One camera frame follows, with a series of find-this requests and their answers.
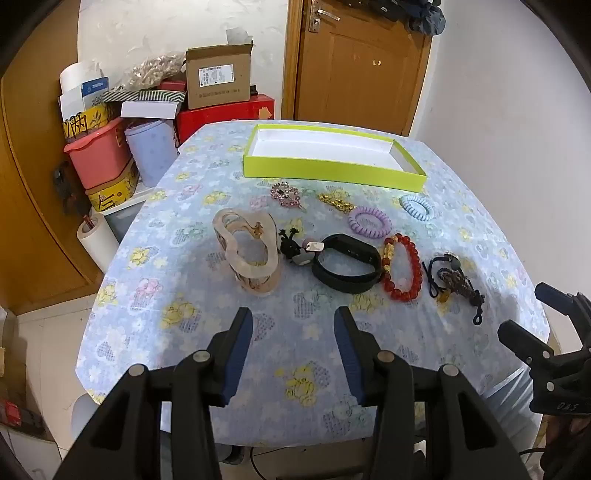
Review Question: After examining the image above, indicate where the brown bead necklace amber pendant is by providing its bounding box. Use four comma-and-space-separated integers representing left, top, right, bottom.
436, 268, 485, 324

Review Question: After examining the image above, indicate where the gold bead hair clip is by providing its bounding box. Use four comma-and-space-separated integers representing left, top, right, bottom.
316, 191, 354, 214

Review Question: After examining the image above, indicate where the light blue coil hair tie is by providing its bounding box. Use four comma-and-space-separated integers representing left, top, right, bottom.
399, 194, 435, 221

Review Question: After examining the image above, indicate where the grey plastic storage box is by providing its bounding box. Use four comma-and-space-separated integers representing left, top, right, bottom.
92, 185, 155, 245

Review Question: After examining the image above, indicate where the dark hanging clothing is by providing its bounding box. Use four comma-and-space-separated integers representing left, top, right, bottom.
369, 0, 446, 35

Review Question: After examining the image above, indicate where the red and black box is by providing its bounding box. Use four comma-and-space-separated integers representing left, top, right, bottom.
0, 399, 44, 435

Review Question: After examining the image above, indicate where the open brown cardboard box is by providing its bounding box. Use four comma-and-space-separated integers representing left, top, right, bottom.
185, 41, 254, 110

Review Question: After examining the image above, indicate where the purple coil hair tie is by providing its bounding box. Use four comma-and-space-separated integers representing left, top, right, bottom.
347, 206, 392, 238

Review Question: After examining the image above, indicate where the wooden wardrobe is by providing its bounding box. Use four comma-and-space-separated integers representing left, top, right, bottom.
0, 0, 112, 315

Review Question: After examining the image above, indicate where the dark cord hair tie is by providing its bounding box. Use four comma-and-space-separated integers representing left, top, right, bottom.
423, 251, 462, 298

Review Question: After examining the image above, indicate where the brown wooden door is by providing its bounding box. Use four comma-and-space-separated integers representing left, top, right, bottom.
283, 0, 432, 137

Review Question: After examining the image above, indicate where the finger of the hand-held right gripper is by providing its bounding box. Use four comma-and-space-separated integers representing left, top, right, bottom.
534, 282, 591, 342
498, 319, 561, 370

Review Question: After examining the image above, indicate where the dark brown object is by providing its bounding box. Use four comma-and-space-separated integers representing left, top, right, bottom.
53, 161, 90, 217

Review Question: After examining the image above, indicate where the black wristband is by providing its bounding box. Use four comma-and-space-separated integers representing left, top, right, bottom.
311, 234, 384, 292

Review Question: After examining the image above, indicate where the black charm hair tie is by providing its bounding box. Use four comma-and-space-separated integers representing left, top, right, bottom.
278, 226, 324, 267

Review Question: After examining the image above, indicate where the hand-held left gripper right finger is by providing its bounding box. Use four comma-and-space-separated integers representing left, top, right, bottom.
333, 306, 532, 480

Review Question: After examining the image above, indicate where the large beige hair claw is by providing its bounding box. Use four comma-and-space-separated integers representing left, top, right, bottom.
212, 209, 283, 295

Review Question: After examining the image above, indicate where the clear bag of beige pieces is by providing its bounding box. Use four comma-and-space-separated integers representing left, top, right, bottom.
121, 53, 188, 90

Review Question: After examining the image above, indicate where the white and blue carton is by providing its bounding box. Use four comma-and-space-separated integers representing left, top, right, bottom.
60, 76, 112, 121

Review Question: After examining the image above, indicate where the yellow patterned tin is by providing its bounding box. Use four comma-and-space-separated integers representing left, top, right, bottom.
62, 102, 116, 141
85, 159, 139, 212

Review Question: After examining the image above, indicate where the light blue bucket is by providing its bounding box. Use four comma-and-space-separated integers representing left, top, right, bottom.
124, 119, 178, 188

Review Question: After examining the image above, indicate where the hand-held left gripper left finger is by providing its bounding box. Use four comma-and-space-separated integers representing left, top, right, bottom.
53, 307, 254, 480

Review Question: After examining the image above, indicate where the white flat box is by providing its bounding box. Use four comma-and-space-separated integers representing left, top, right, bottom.
121, 102, 183, 120

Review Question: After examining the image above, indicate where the pink plastic bin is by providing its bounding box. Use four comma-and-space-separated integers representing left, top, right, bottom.
64, 117, 134, 190

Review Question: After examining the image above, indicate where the white film roll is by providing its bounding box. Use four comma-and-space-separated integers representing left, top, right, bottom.
76, 217, 120, 273

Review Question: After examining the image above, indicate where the metal door handle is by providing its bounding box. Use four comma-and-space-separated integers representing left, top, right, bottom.
308, 0, 340, 32

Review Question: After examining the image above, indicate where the white paper roll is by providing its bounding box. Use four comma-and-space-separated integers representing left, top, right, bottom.
59, 60, 103, 100

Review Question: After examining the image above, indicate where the red bead bracelet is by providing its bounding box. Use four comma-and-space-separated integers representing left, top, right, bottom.
379, 234, 423, 303

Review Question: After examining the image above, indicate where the red gift box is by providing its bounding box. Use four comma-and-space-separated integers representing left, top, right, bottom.
178, 93, 276, 145

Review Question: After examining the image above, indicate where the pink rhinestone hair clip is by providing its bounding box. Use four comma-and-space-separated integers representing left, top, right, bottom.
270, 182, 308, 212

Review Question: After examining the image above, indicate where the lime green box lid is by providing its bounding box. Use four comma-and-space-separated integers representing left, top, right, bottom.
243, 124, 428, 192

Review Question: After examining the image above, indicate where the green striped flat box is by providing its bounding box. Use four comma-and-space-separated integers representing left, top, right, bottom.
102, 89, 188, 104

